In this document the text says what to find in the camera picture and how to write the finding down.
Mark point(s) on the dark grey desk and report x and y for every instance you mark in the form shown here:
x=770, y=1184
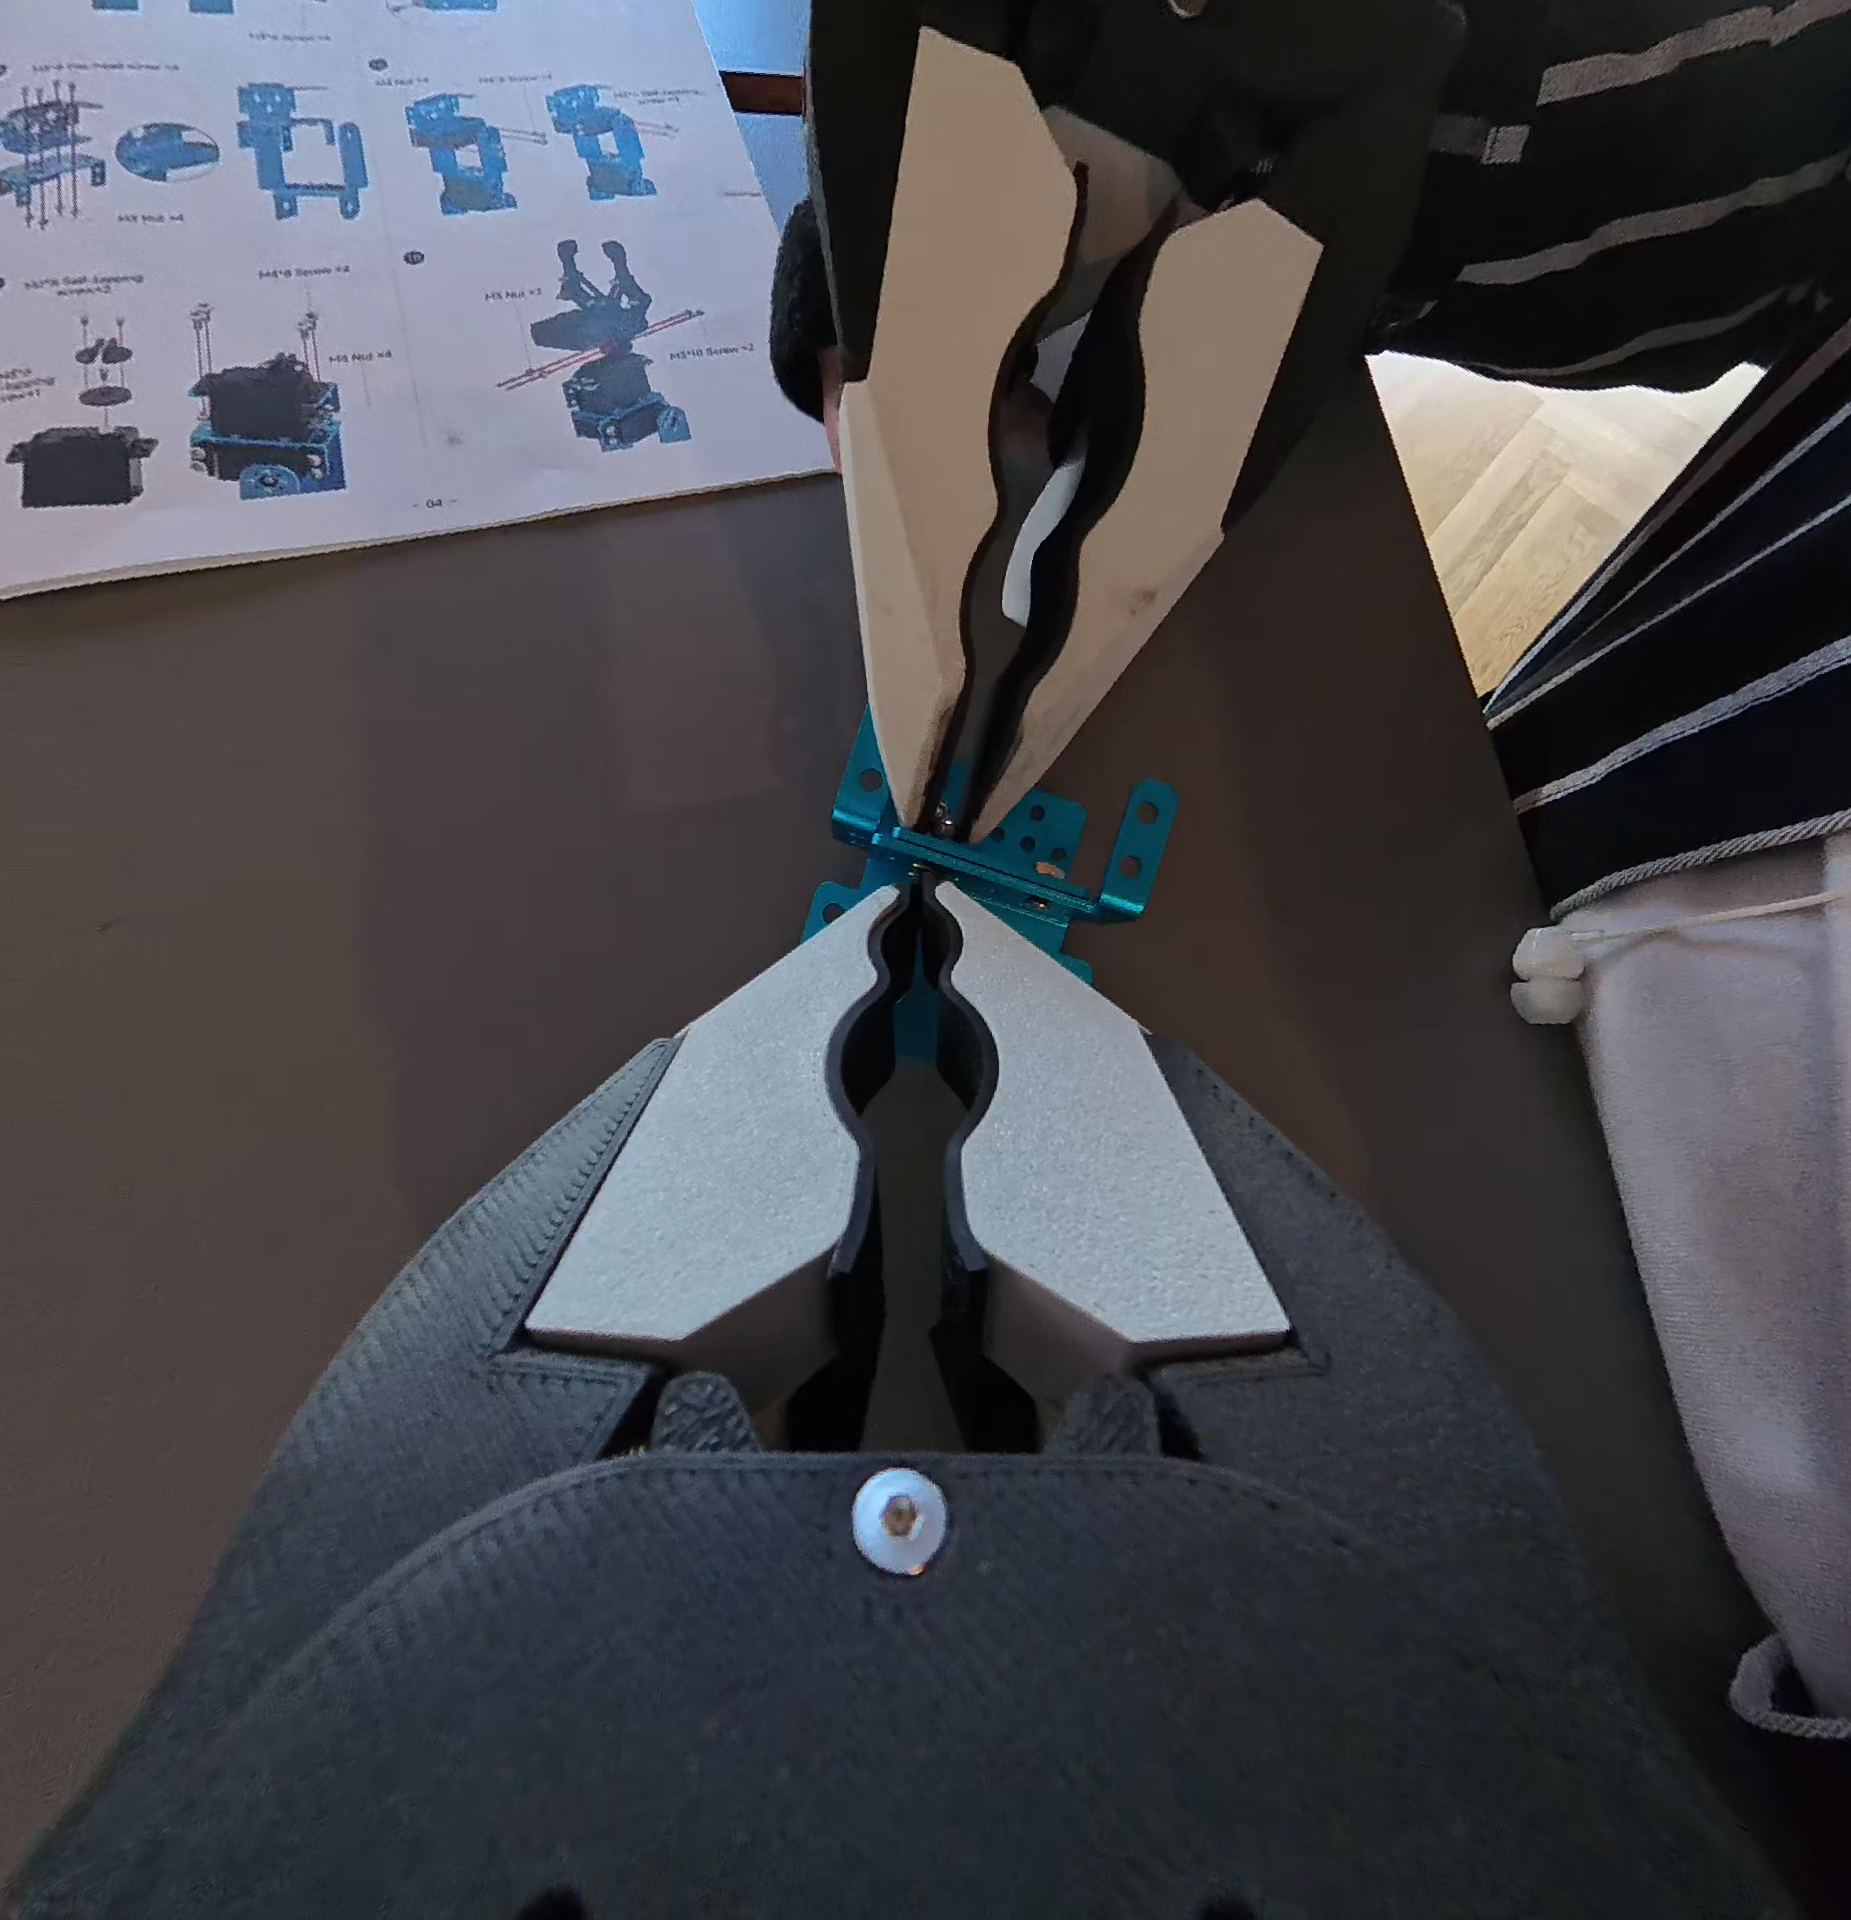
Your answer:
x=414, y=825

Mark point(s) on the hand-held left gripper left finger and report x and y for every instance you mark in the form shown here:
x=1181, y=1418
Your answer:
x=700, y=1201

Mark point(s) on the white garment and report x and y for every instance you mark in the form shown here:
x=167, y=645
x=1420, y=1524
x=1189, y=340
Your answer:
x=1765, y=1201

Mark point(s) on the person's right hand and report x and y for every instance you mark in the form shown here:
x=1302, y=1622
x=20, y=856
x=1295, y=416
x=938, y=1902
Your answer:
x=827, y=397

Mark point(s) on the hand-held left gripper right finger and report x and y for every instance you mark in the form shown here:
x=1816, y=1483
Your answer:
x=1120, y=1201

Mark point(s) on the blue metal bracket assembly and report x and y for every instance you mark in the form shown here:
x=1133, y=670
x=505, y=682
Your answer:
x=865, y=794

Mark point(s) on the white instruction manual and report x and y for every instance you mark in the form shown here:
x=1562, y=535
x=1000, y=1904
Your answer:
x=715, y=421

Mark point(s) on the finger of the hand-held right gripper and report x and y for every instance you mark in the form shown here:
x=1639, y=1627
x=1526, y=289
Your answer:
x=1211, y=392
x=940, y=375

